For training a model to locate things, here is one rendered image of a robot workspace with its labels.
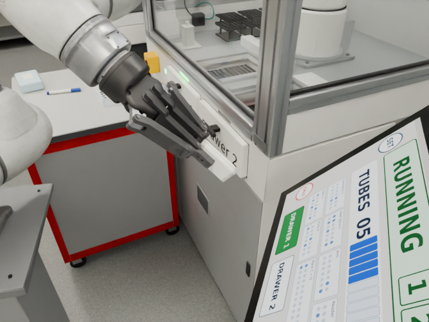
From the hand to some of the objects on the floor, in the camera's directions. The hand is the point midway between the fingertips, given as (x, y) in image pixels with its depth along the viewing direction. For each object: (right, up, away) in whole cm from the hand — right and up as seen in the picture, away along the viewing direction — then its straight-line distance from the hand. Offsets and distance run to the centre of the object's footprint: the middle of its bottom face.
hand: (214, 161), depth 56 cm
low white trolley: (-56, -31, +144) cm, 158 cm away
